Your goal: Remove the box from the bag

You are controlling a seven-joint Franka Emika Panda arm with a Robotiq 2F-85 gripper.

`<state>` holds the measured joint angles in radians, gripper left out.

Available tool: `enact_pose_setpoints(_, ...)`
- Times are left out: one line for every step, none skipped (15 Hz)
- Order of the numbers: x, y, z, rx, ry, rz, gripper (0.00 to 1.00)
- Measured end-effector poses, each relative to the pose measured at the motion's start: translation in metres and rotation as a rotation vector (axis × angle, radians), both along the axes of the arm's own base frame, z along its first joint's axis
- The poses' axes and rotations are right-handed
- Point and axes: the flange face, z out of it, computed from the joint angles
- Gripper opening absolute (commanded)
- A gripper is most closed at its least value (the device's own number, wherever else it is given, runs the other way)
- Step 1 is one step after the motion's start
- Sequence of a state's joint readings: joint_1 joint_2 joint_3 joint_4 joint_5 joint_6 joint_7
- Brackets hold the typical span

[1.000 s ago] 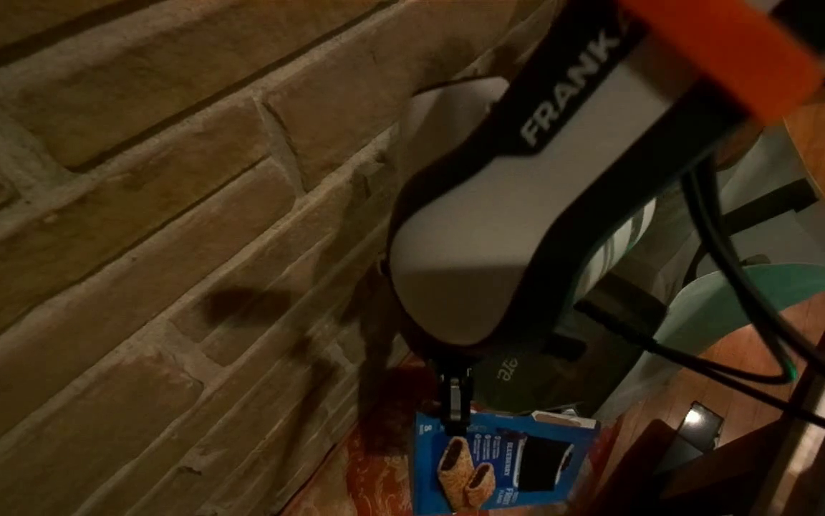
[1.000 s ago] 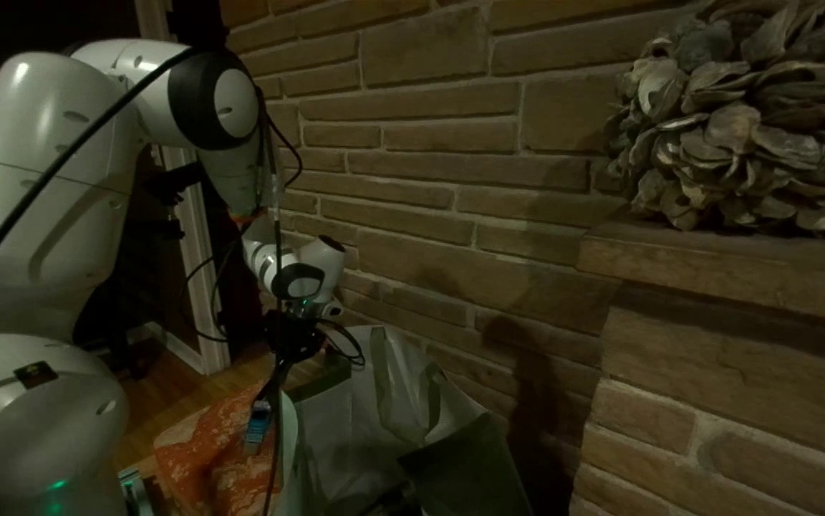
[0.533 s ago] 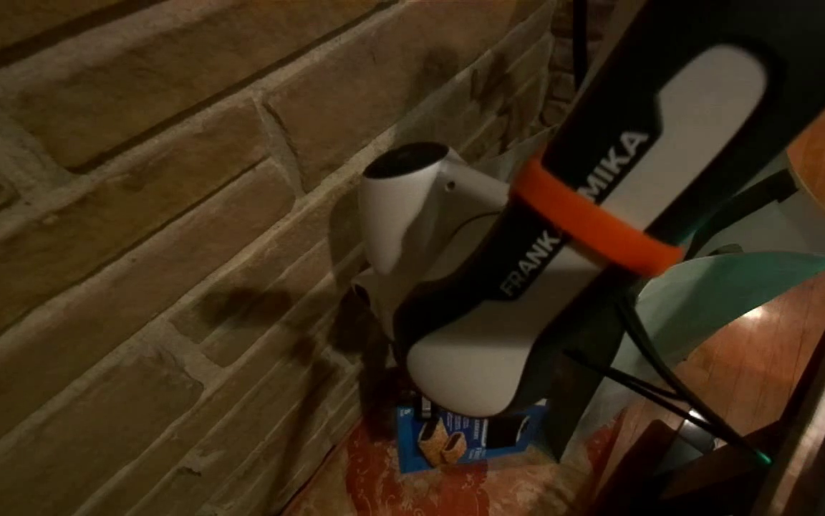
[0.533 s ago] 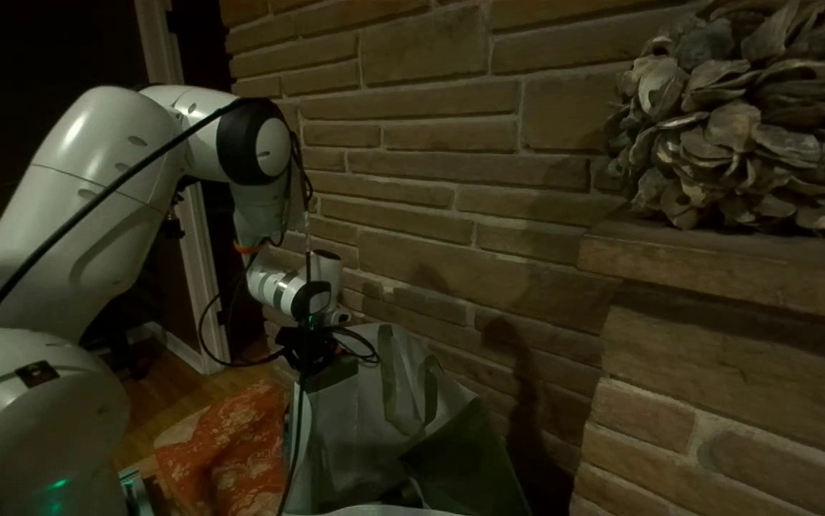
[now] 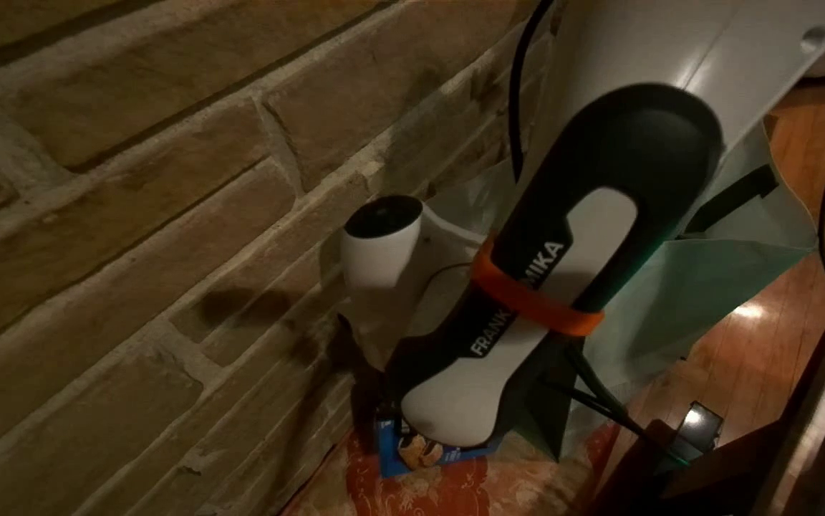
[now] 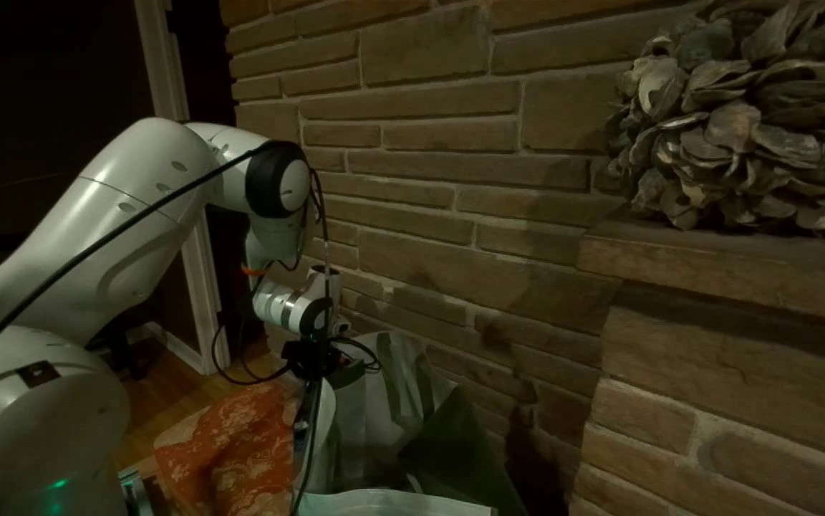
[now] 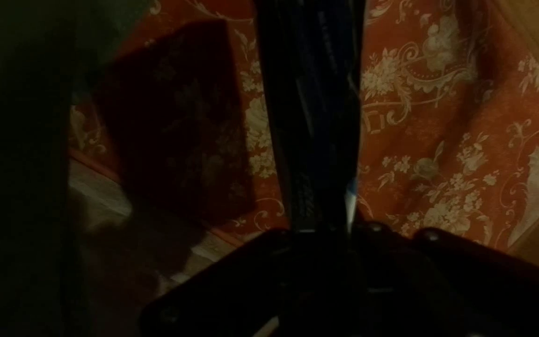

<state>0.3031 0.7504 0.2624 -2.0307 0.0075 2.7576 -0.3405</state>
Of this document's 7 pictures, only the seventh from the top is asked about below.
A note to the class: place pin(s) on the red patterned rug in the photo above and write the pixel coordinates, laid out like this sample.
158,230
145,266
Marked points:
444,123

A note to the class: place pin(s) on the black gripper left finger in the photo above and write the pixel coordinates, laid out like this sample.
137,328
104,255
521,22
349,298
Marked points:
233,286

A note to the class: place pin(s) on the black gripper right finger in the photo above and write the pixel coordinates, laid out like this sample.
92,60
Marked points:
457,286

